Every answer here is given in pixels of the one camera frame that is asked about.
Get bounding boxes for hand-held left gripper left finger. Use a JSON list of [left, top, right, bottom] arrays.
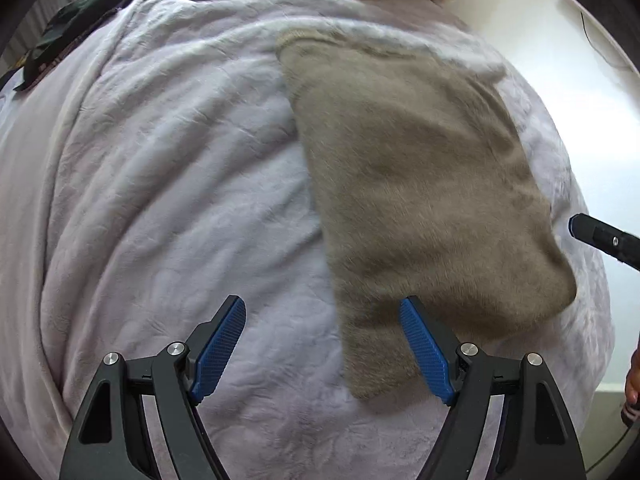
[[59, 295, 247, 480]]

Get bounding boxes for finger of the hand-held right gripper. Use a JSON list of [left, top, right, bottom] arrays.
[[569, 213, 640, 272]]

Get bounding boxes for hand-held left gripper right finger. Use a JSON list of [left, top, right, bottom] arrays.
[[398, 296, 587, 480]]

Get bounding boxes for taupe fuzzy garment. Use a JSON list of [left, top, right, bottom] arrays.
[[276, 27, 578, 401]]

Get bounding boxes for person's bare leg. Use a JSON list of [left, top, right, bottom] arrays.
[[623, 332, 640, 428]]

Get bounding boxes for lavender bed blanket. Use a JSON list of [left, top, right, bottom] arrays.
[[0, 0, 616, 480]]

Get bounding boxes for dark green cloth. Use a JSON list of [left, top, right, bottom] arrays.
[[0, 0, 173, 92]]

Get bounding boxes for thin black cable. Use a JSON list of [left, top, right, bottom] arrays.
[[579, 10, 637, 72]]

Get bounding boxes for black floor cable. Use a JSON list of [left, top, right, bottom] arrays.
[[585, 422, 640, 476]]

